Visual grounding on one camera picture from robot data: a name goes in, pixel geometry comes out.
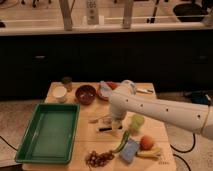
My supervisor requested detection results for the blue sponge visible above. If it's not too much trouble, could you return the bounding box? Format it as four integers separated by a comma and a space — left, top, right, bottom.
119, 139, 139, 164

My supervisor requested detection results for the bunch of red grapes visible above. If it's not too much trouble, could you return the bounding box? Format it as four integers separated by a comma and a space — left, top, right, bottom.
85, 151, 115, 167

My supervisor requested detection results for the black cabinet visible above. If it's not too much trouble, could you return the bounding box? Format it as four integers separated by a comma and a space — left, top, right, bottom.
0, 30, 213, 100

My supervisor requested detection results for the orange peach fruit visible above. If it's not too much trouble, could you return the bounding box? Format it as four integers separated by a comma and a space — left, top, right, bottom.
140, 135, 154, 150

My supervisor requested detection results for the yellow banana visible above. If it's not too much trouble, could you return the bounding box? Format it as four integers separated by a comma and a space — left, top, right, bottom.
136, 147, 162, 159

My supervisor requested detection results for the dark green glass cup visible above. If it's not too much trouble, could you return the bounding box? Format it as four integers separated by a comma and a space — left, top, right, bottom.
61, 77, 72, 92

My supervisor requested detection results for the green plastic tray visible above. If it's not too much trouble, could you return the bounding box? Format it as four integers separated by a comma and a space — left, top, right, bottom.
15, 103, 80, 164

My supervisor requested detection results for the green chili pepper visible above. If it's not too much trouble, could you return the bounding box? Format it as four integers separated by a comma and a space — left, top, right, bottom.
112, 131, 130, 153

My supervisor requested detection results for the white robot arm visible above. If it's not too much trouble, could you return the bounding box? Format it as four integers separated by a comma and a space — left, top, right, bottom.
109, 80, 213, 140

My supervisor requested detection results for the white cup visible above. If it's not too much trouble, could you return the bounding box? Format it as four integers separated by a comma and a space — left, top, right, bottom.
53, 86, 67, 103

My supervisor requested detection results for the black cable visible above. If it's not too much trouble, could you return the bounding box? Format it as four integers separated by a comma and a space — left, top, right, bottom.
170, 133, 198, 171

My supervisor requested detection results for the blue cloth in bowl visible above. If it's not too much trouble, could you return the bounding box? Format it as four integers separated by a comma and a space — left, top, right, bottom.
100, 81, 112, 97

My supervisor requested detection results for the purple bowl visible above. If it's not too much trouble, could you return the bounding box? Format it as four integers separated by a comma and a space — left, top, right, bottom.
75, 85, 96, 105

